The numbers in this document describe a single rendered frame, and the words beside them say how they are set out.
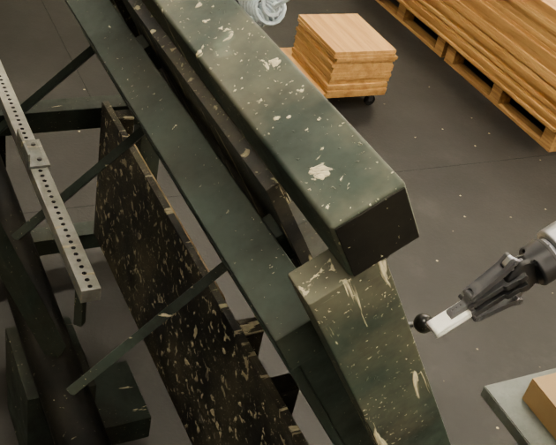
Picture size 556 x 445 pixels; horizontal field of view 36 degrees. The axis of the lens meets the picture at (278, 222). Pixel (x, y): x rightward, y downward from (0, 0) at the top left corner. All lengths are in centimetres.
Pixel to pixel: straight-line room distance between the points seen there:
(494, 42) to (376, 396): 474
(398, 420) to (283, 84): 53
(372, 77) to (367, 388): 412
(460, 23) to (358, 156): 513
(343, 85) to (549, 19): 130
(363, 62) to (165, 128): 371
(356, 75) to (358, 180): 419
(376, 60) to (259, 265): 401
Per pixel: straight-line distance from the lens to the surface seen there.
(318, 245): 134
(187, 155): 141
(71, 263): 221
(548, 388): 253
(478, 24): 595
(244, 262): 122
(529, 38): 559
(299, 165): 101
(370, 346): 114
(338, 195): 97
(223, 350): 245
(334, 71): 506
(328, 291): 101
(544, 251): 146
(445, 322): 144
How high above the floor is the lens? 246
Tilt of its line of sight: 36 degrees down
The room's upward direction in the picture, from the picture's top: 13 degrees clockwise
